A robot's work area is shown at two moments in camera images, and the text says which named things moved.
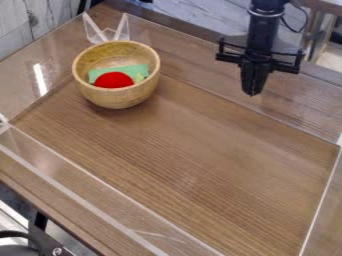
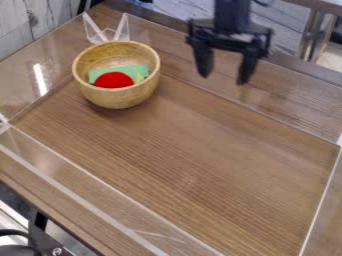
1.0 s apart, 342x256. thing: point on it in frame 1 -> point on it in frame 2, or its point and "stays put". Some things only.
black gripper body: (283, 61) -> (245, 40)
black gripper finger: (259, 72) -> (249, 56)
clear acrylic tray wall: (100, 213) stays put
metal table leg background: (319, 32) stays put
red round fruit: (113, 80) stays put
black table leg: (41, 242) stays put
